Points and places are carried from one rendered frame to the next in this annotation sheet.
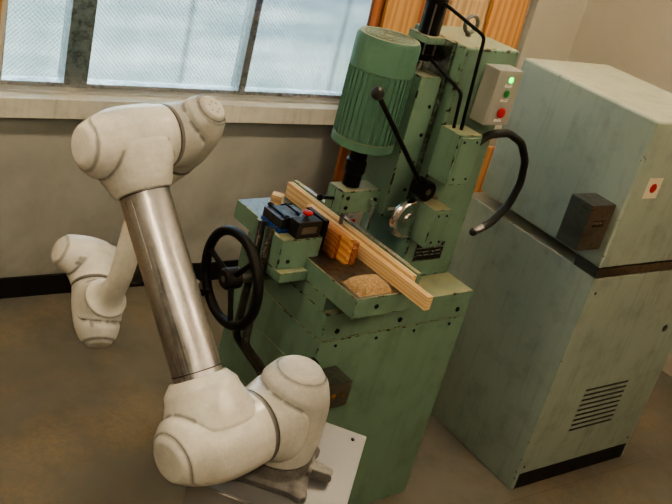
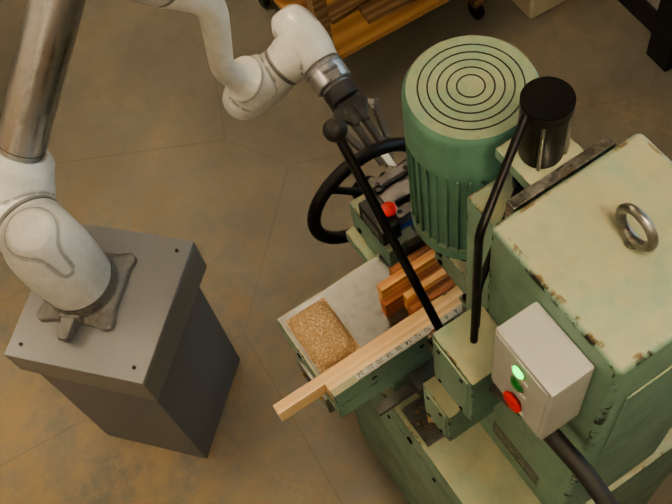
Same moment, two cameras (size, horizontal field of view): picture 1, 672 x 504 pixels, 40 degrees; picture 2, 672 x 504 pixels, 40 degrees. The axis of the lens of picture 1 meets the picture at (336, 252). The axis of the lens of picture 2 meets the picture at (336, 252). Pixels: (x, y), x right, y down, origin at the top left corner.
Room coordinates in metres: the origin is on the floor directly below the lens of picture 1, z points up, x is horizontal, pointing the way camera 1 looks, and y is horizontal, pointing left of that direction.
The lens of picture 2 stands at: (2.54, -0.72, 2.45)
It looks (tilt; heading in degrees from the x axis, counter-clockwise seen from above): 61 degrees down; 113
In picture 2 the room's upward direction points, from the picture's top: 14 degrees counter-clockwise
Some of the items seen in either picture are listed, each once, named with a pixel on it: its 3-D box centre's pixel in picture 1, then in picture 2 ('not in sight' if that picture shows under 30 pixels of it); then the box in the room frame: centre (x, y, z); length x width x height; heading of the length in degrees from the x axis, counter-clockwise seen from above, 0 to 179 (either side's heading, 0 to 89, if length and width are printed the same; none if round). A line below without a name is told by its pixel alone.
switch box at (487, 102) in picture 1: (496, 94); (538, 373); (2.58, -0.32, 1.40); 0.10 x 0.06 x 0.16; 133
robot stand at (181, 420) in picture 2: not in sight; (143, 357); (1.65, 0.01, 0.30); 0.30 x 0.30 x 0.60; 85
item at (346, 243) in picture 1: (327, 235); (426, 267); (2.39, 0.03, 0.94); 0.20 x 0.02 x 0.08; 43
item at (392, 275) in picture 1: (364, 253); (409, 327); (2.37, -0.08, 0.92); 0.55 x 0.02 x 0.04; 43
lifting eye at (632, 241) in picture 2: (471, 25); (636, 228); (2.67, -0.20, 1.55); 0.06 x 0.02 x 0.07; 133
